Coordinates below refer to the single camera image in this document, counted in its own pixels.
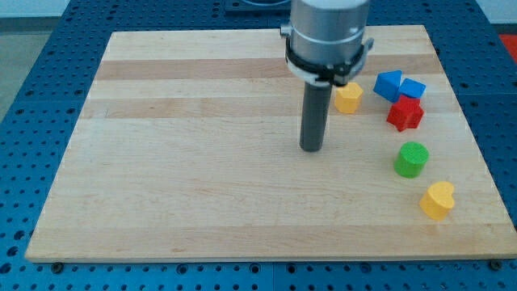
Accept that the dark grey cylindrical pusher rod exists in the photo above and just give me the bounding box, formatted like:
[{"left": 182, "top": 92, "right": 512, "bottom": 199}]
[{"left": 299, "top": 83, "right": 332, "bottom": 152}]

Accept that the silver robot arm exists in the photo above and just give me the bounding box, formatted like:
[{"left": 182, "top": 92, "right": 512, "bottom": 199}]
[{"left": 280, "top": 0, "right": 374, "bottom": 152}]

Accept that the yellow heart block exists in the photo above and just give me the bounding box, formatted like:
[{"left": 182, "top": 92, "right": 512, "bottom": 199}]
[{"left": 419, "top": 181, "right": 456, "bottom": 221}]

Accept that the yellow hexagon block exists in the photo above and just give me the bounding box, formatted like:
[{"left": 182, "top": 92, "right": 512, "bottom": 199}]
[{"left": 334, "top": 82, "right": 364, "bottom": 114}]

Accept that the blue triangle block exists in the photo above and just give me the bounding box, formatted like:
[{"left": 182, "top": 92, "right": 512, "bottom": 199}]
[{"left": 373, "top": 70, "right": 402, "bottom": 103}]

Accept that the red star block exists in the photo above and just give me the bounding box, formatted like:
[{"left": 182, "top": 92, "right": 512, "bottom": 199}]
[{"left": 386, "top": 95, "right": 425, "bottom": 132}]

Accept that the blue cube block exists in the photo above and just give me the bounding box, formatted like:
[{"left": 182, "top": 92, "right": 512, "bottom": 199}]
[{"left": 398, "top": 78, "right": 427, "bottom": 99}]

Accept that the green cylinder block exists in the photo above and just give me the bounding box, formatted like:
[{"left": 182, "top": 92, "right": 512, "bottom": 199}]
[{"left": 393, "top": 141, "right": 429, "bottom": 179}]

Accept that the wooden board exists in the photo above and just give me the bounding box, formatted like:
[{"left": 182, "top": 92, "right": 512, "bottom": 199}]
[{"left": 25, "top": 25, "right": 516, "bottom": 263}]

